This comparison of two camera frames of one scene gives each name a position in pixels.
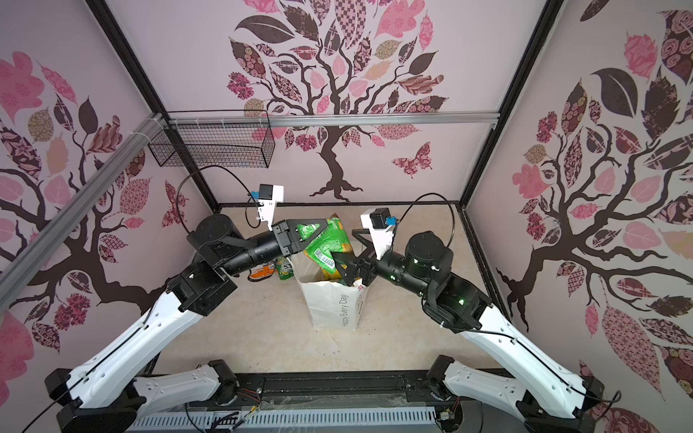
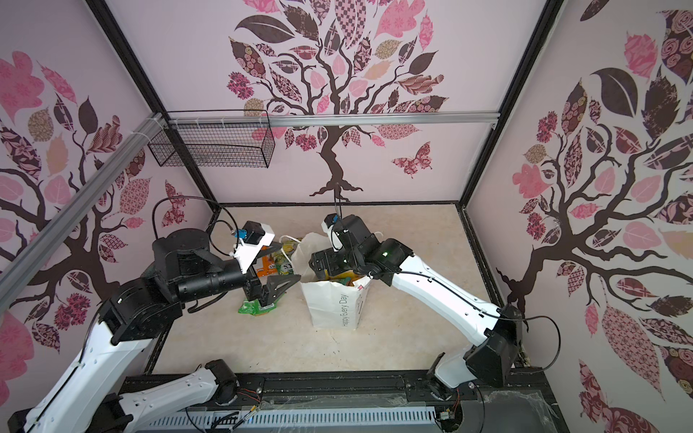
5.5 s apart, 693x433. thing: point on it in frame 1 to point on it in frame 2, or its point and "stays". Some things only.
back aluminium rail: x=333 y=119 stays
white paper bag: x=332 y=303 stays
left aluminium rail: x=16 y=271 stays
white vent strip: x=291 y=418 stays
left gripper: x=297 y=243 to x=267 y=292
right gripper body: x=371 y=266 to x=336 y=262
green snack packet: x=330 y=238 to x=254 y=308
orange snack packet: x=261 y=271 stays
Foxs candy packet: x=284 y=268 stays
